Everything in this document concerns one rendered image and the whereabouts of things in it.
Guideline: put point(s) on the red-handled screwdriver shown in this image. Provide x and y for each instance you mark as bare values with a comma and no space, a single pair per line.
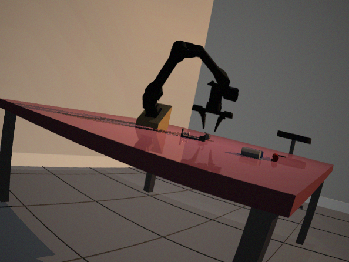
275,157

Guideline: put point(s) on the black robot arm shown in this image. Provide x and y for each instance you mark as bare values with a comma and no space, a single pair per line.
179,51

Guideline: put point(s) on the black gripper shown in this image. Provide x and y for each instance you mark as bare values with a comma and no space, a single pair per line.
214,105

